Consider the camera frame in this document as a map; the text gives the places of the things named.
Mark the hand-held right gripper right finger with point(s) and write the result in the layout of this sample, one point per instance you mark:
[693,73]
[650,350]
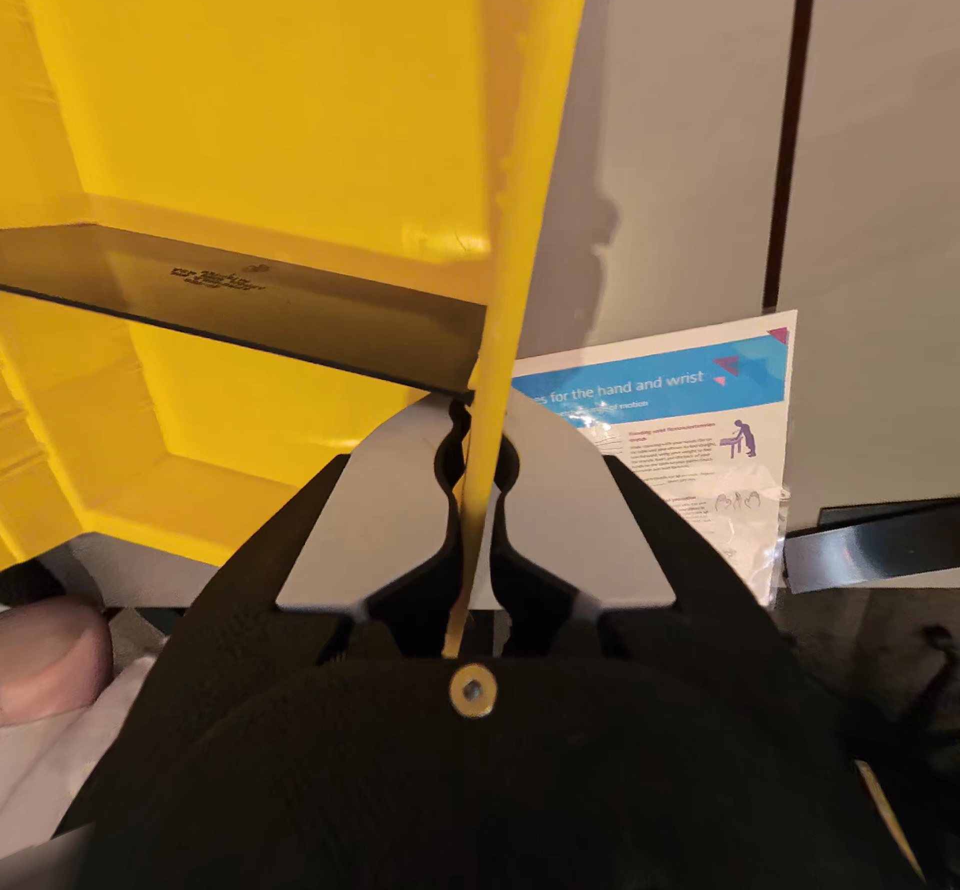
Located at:
[585,522]

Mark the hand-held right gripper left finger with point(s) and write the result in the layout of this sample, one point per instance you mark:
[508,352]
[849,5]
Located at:
[367,522]

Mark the yellow plastic bin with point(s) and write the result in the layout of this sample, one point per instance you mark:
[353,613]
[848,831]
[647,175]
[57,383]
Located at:
[300,80]

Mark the person's left forearm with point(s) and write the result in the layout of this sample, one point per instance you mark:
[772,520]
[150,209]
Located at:
[45,661]

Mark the laminated exercise sheet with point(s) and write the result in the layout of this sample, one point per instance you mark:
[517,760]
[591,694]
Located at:
[697,455]

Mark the dark bin divider plate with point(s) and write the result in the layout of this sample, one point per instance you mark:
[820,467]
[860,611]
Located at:
[262,305]

